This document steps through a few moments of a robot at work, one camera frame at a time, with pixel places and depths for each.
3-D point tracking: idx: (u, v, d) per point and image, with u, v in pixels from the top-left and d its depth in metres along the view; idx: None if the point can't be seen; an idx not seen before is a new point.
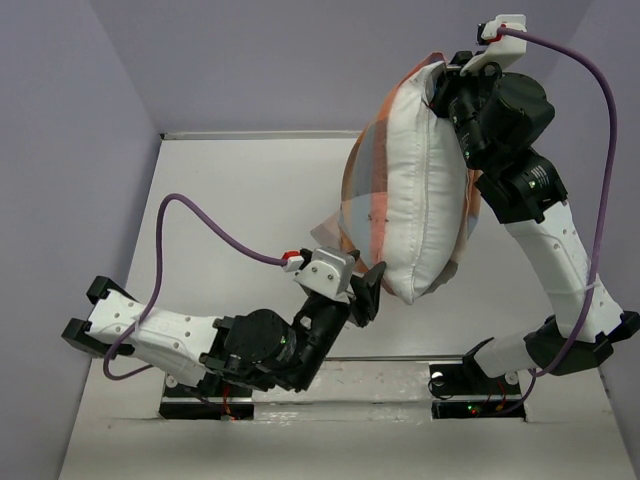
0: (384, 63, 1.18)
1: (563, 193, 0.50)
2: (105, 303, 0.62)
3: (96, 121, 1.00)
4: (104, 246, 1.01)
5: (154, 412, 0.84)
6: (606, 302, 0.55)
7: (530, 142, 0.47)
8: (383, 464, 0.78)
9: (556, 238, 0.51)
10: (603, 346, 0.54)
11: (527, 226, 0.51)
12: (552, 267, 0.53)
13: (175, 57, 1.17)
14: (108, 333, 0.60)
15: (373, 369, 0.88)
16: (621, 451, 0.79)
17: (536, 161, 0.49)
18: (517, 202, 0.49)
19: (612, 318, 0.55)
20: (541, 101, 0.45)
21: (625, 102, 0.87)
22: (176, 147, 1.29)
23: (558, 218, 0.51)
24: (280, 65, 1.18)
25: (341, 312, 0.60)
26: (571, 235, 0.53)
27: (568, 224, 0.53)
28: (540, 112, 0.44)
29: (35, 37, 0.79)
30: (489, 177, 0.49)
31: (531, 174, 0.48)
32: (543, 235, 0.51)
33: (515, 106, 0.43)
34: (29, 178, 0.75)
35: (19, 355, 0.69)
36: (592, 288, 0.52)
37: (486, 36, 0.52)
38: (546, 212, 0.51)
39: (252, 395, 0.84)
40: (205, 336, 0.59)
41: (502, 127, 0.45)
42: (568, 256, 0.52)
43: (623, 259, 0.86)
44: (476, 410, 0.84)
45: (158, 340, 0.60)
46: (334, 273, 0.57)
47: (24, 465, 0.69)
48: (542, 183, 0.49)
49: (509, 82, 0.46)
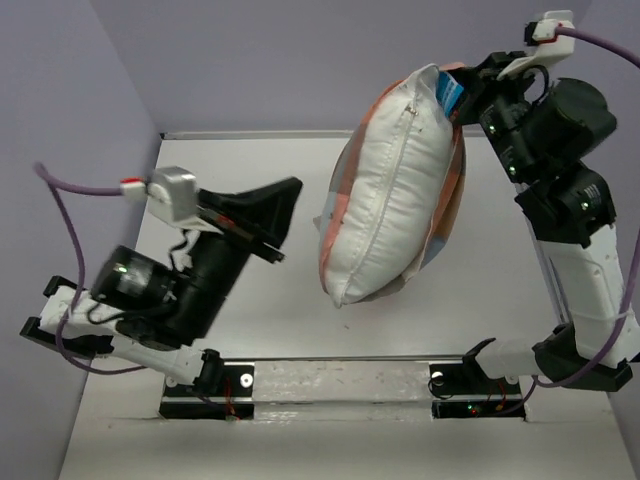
0: (384, 62, 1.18)
1: (610, 215, 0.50)
2: (54, 297, 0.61)
3: (96, 120, 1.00)
4: (104, 246, 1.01)
5: (154, 412, 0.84)
6: (633, 330, 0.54)
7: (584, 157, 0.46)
8: (382, 464, 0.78)
9: (597, 263, 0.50)
10: (624, 373, 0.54)
11: (571, 247, 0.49)
12: (587, 291, 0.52)
13: (174, 56, 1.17)
14: (53, 322, 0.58)
15: (372, 369, 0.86)
16: (621, 451, 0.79)
17: (587, 179, 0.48)
18: (567, 222, 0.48)
19: (634, 345, 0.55)
20: (601, 116, 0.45)
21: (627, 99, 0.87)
22: (176, 147, 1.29)
23: (602, 242, 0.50)
24: (280, 65, 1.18)
25: (232, 250, 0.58)
26: (614, 263, 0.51)
27: (611, 250, 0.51)
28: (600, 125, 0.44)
29: (33, 37, 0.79)
30: (535, 192, 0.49)
31: (587, 194, 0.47)
32: (588, 261, 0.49)
33: (574, 118, 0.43)
34: (29, 178, 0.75)
35: (19, 356, 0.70)
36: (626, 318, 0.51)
37: (539, 37, 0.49)
38: (593, 235, 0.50)
39: (252, 395, 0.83)
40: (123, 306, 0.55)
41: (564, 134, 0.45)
42: (607, 284, 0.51)
43: (626, 257, 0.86)
44: (475, 410, 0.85)
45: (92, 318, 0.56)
46: (165, 198, 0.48)
47: (24, 464, 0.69)
48: (596, 202, 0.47)
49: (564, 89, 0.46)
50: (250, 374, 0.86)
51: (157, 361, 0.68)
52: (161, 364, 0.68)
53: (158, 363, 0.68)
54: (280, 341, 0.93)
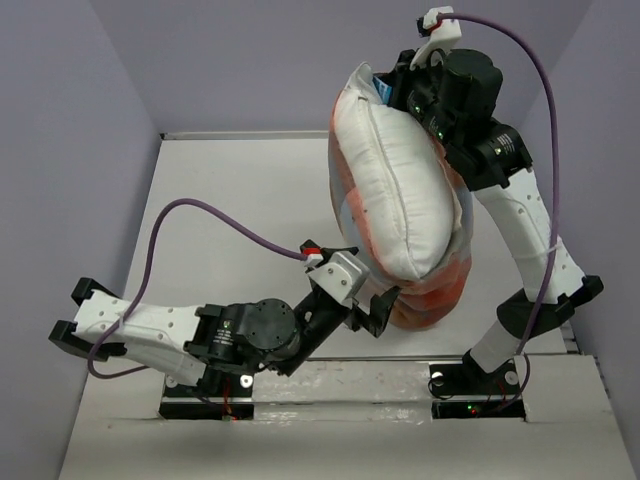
0: (382, 65, 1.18)
1: (528, 160, 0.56)
2: (91, 303, 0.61)
3: (95, 121, 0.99)
4: (104, 246, 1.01)
5: (153, 412, 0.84)
6: (568, 266, 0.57)
7: (486, 108, 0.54)
8: (381, 464, 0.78)
9: (520, 203, 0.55)
10: (565, 308, 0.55)
11: (493, 191, 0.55)
12: (516, 231, 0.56)
13: (173, 57, 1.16)
14: (93, 331, 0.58)
15: (373, 369, 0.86)
16: (621, 451, 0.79)
17: (501, 131, 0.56)
18: (483, 168, 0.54)
19: (573, 281, 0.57)
20: (490, 69, 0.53)
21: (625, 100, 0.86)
22: (176, 147, 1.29)
23: (523, 182, 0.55)
24: (278, 65, 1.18)
25: (341, 313, 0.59)
26: (536, 202, 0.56)
27: (534, 191, 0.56)
28: (486, 83, 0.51)
29: (31, 41, 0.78)
30: (456, 146, 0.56)
31: (499, 141, 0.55)
32: (507, 199, 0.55)
33: (462, 74, 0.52)
34: (28, 180, 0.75)
35: (18, 360, 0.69)
36: (555, 251, 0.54)
37: (427, 24, 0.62)
38: (512, 178, 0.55)
39: (252, 395, 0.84)
40: (189, 325, 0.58)
41: (455, 95, 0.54)
42: (533, 222, 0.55)
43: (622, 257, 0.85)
44: (475, 410, 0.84)
45: (143, 334, 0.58)
46: (347, 279, 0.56)
47: (25, 466, 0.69)
48: (508, 150, 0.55)
49: (454, 57, 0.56)
50: (250, 374, 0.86)
51: (162, 364, 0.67)
52: (169, 366, 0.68)
53: (164, 365, 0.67)
54: None
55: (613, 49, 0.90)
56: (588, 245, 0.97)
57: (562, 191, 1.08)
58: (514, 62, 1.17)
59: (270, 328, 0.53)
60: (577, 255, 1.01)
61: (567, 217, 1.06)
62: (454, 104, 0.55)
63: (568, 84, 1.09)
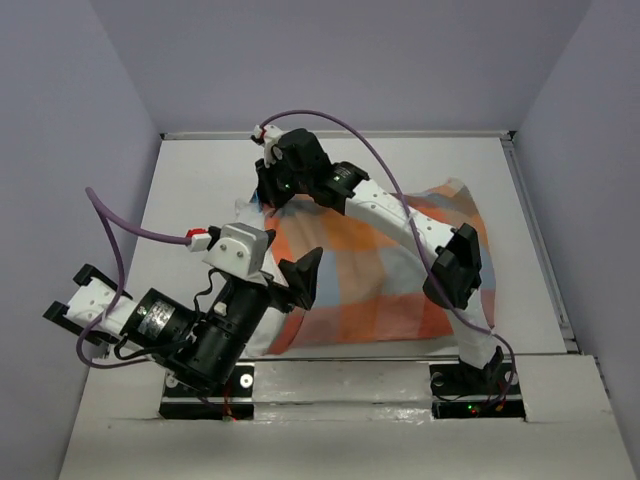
0: (383, 65, 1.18)
1: (364, 173, 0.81)
2: (87, 290, 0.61)
3: (95, 122, 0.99)
4: (104, 246, 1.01)
5: (154, 412, 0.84)
6: (433, 225, 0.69)
7: (319, 156, 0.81)
8: (382, 464, 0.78)
9: (370, 201, 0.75)
10: (446, 256, 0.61)
11: (350, 205, 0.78)
12: (380, 220, 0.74)
13: (172, 57, 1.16)
14: (81, 318, 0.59)
15: (373, 369, 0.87)
16: (622, 452, 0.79)
17: (337, 168, 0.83)
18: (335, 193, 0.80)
19: (444, 235, 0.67)
20: (306, 137, 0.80)
21: (625, 100, 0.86)
22: (176, 147, 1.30)
23: (366, 191, 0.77)
24: (278, 66, 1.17)
25: (259, 296, 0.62)
26: (383, 197, 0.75)
27: (378, 191, 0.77)
28: (306, 145, 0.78)
29: (29, 41, 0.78)
30: (314, 188, 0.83)
31: (339, 173, 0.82)
32: (359, 204, 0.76)
33: (287, 146, 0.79)
34: (27, 181, 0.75)
35: (17, 360, 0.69)
36: (411, 217, 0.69)
37: (257, 134, 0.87)
38: (355, 189, 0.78)
39: (252, 395, 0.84)
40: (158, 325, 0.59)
41: (294, 160, 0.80)
42: (386, 209, 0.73)
43: (622, 257, 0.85)
44: (475, 410, 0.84)
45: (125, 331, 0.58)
46: (244, 251, 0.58)
47: (25, 466, 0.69)
48: (347, 174, 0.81)
49: (284, 137, 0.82)
50: (250, 374, 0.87)
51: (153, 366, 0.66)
52: None
53: None
54: None
55: (612, 51, 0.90)
56: (588, 246, 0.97)
57: (562, 192, 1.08)
58: (515, 62, 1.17)
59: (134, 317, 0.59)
60: (577, 256, 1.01)
61: (567, 217, 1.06)
62: (297, 165, 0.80)
63: (567, 84, 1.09)
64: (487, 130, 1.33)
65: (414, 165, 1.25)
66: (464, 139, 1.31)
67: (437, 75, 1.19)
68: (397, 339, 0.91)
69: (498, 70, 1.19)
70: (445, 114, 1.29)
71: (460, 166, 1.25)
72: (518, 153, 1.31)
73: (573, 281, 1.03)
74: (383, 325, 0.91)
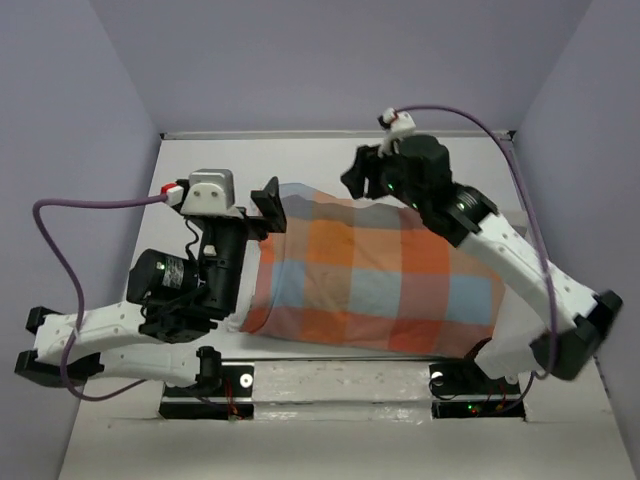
0: (382, 65, 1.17)
1: (492, 204, 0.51)
2: (43, 329, 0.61)
3: (94, 122, 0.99)
4: (104, 246, 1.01)
5: (154, 412, 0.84)
6: (571, 284, 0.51)
7: (444, 173, 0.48)
8: (381, 464, 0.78)
9: (498, 241, 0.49)
10: (587, 329, 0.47)
11: (469, 242, 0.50)
12: (507, 268, 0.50)
13: (171, 57, 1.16)
14: (53, 351, 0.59)
15: (373, 369, 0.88)
16: (622, 451, 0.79)
17: (463, 191, 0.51)
18: (456, 225, 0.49)
19: (583, 302, 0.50)
20: (435, 145, 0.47)
21: (625, 98, 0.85)
22: (176, 147, 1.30)
23: (494, 224, 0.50)
24: (278, 66, 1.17)
25: (240, 231, 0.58)
26: (515, 238, 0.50)
27: (507, 228, 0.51)
28: (438, 157, 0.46)
29: (28, 41, 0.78)
30: (425, 210, 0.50)
31: (462, 199, 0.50)
32: (483, 245, 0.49)
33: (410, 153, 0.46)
34: (25, 180, 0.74)
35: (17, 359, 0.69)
36: (550, 275, 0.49)
37: (386, 117, 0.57)
38: (482, 222, 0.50)
39: (252, 395, 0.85)
40: (134, 313, 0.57)
41: (409, 171, 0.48)
42: (518, 257, 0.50)
43: (623, 256, 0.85)
44: (476, 410, 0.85)
45: (102, 333, 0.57)
46: (217, 191, 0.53)
47: (25, 465, 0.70)
48: (472, 204, 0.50)
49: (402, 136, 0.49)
50: (250, 374, 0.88)
51: (155, 368, 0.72)
52: (160, 370, 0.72)
53: (155, 371, 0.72)
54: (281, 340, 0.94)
55: (611, 50, 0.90)
56: (588, 246, 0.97)
57: (563, 191, 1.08)
58: (514, 61, 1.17)
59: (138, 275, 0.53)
60: (577, 255, 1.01)
61: (567, 216, 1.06)
62: (410, 177, 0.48)
63: (567, 83, 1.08)
64: (487, 130, 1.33)
65: None
66: (464, 139, 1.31)
67: (437, 74, 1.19)
68: (366, 340, 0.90)
69: (497, 70, 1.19)
70: (445, 114, 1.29)
71: (460, 166, 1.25)
72: (518, 152, 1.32)
73: (573, 280, 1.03)
74: (348, 332, 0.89)
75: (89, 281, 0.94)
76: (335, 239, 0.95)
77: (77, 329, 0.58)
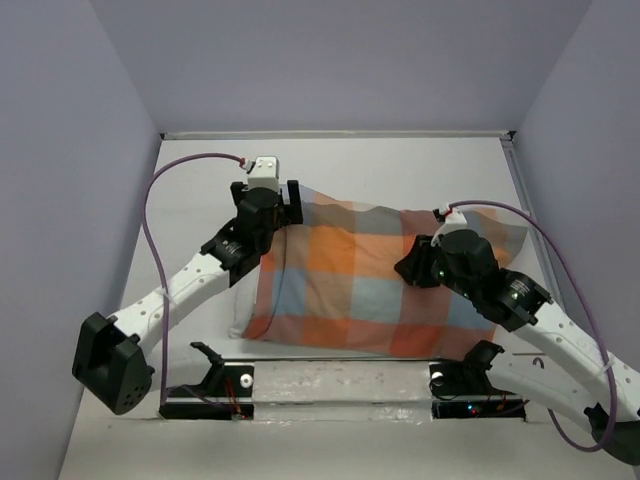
0: (383, 66, 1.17)
1: (546, 292, 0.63)
2: (122, 322, 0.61)
3: (95, 122, 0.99)
4: (104, 247, 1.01)
5: (153, 412, 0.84)
6: (630, 373, 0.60)
7: (491, 266, 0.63)
8: (382, 463, 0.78)
9: (555, 332, 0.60)
10: None
11: (527, 330, 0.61)
12: (563, 356, 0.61)
13: (172, 57, 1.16)
14: (155, 325, 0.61)
15: (373, 369, 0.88)
16: None
17: (516, 280, 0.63)
18: (509, 312, 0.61)
19: None
20: (480, 242, 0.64)
21: (626, 99, 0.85)
22: (176, 147, 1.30)
23: (549, 314, 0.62)
24: (278, 66, 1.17)
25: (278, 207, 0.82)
26: (571, 329, 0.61)
27: (563, 319, 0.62)
28: (479, 252, 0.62)
29: (28, 42, 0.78)
30: (478, 302, 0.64)
31: (515, 287, 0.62)
32: (542, 333, 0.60)
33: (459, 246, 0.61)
34: (25, 180, 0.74)
35: (18, 359, 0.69)
36: (610, 367, 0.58)
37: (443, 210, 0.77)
38: (539, 313, 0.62)
39: (252, 395, 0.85)
40: (207, 261, 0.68)
41: (460, 267, 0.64)
42: (575, 347, 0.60)
43: (624, 257, 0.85)
44: (475, 410, 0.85)
45: (191, 289, 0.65)
46: (273, 162, 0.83)
47: (26, 465, 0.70)
48: (525, 290, 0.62)
49: (448, 234, 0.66)
50: (250, 374, 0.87)
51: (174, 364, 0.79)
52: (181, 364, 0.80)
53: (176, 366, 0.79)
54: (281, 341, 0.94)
55: (612, 51, 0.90)
56: (588, 246, 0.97)
57: (563, 192, 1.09)
58: (515, 62, 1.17)
59: (253, 200, 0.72)
60: (577, 256, 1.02)
61: (567, 217, 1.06)
62: (462, 272, 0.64)
63: (567, 84, 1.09)
64: (487, 130, 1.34)
65: (414, 164, 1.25)
66: (465, 139, 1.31)
67: (437, 75, 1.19)
68: (366, 345, 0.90)
69: (498, 70, 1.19)
70: (445, 114, 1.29)
71: (460, 166, 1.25)
72: (518, 153, 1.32)
73: (573, 281, 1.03)
74: (349, 338, 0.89)
75: (89, 281, 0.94)
76: (336, 245, 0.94)
77: (167, 294, 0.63)
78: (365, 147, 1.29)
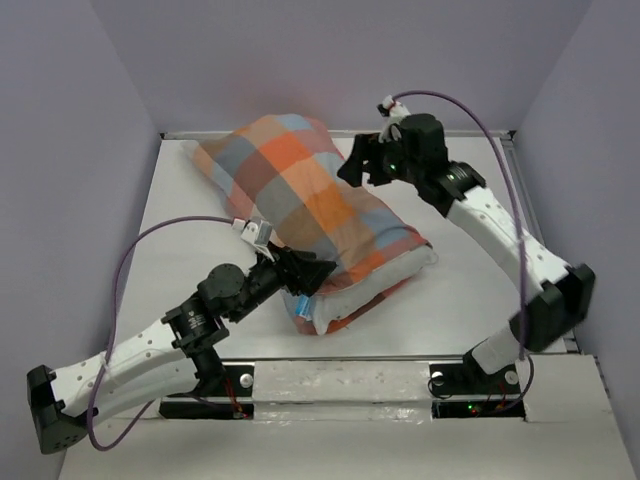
0: (383, 64, 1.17)
1: (481, 179, 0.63)
2: (60, 380, 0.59)
3: (94, 121, 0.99)
4: (104, 247, 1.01)
5: (153, 412, 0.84)
6: (545, 255, 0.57)
7: (440, 150, 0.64)
8: (382, 464, 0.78)
9: (480, 210, 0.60)
10: (550, 292, 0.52)
11: (454, 207, 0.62)
12: (485, 235, 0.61)
13: (171, 56, 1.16)
14: (84, 394, 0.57)
15: (373, 368, 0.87)
16: (622, 451, 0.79)
17: (457, 167, 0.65)
18: (444, 195, 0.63)
19: (555, 269, 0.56)
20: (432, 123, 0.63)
21: (627, 99, 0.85)
22: (176, 147, 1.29)
23: (480, 195, 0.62)
24: (278, 65, 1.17)
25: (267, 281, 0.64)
26: (497, 209, 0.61)
27: (491, 200, 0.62)
28: (431, 131, 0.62)
29: (26, 41, 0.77)
30: (421, 183, 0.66)
31: (454, 171, 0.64)
32: (468, 210, 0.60)
33: (414, 128, 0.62)
34: (25, 181, 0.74)
35: (17, 361, 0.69)
36: (522, 241, 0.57)
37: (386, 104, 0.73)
38: (468, 193, 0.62)
39: (252, 395, 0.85)
40: (162, 333, 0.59)
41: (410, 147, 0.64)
42: (497, 224, 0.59)
43: (625, 257, 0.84)
44: (475, 410, 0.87)
45: (132, 363, 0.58)
46: (255, 226, 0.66)
47: (25, 466, 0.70)
48: (464, 176, 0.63)
49: (408, 116, 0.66)
50: (250, 374, 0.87)
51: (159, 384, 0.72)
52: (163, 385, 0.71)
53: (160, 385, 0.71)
54: (281, 340, 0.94)
55: (614, 50, 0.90)
56: (589, 246, 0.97)
57: (563, 191, 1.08)
58: (516, 61, 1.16)
59: (217, 280, 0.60)
60: (577, 256, 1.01)
61: (568, 217, 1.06)
62: (412, 152, 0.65)
63: (568, 83, 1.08)
64: (487, 129, 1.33)
65: None
66: (464, 139, 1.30)
67: (437, 74, 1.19)
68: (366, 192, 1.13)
69: (499, 69, 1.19)
70: (445, 114, 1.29)
71: None
72: (518, 152, 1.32)
73: None
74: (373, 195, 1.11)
75: (89, 281, 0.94)
76: (329, 200, 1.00)
77: (106, 364, 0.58)
78: None
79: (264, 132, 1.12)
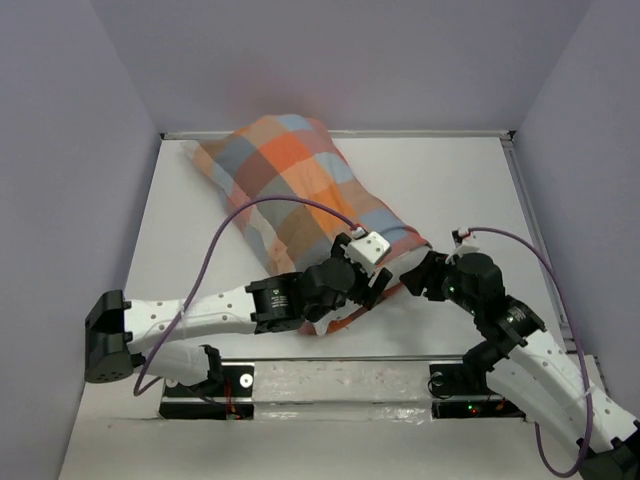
0: (383, 65, 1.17)
1: (540, 320, 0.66)
2: (133, 311, 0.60)
3: (94, 122, 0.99)
4: (104, 247, 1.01)
5: (154, 412, 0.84)
6: (612, 408, 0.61)
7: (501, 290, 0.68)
8: (382, 463, 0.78)
9: (542, 356, 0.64)
10: (621, 452, 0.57)
11: (514, 350, 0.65)
12: (547, 380, 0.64)
13: (171, 57, 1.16)
14: (154, 335, 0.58)
15: (373, 368, 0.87)
16: None
17: (516, 307, 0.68)
18: (503, 335, 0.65)
19: (624, 424, 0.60)
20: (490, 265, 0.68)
21: (626, 100, 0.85)
22: (177, 148, 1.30)
23: (541, 340, 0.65)
24: (279, 65, 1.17)
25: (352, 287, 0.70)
26: (559, 356, 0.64)
27: (552, 345, 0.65)
28: (489, 275, 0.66)
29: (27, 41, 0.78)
30: (479, 320, 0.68)
31: (514, 313, 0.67)
32: (530, 356, 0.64)
33: (472, 271, 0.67)
34: (25, 180, 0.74)
35: (16, 361, 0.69)
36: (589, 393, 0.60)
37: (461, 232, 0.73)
38: (529, 338, 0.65)
39: (252, 395, 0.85)
40: (245, 302, 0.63)
41: (470, 286, 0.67)
42: (559, 372, 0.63)
43: (624, 257, 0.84)
44: (476, 410, 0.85)
45: (208, 319, 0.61)
46: (381, 247, 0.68)
47: (25, 465, 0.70)
48: (522, 317, 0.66)
49: (466, 257, 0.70)
50: (250, 374, 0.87)
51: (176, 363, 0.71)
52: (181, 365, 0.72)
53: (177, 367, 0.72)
54: (281, 340, 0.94)
55: (613, 51, 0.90)
56: (588, 247, 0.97)
57: (563, 192, 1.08)
58: (516, 62, 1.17)
59: (329, 274, 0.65)
60: (576, 256, 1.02)
61: (567, 217, 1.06)
62: (470, 292, 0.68)
63: (568, 84, 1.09)
64: (487, 130, 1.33)
65: (413, 164, 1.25)
66: (464, 139, 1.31)
67: (436, 75, 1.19)
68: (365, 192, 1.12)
69: (498, 70, 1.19)
70: (445, 115, 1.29)
71: (461, 166, 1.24)
72: (518, 152, 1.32)
73: (573, 280, 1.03)
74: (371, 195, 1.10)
75: (89, 281, 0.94)
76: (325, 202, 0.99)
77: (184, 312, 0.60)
78: (366, 146, 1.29)
79: (260, 133, 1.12)
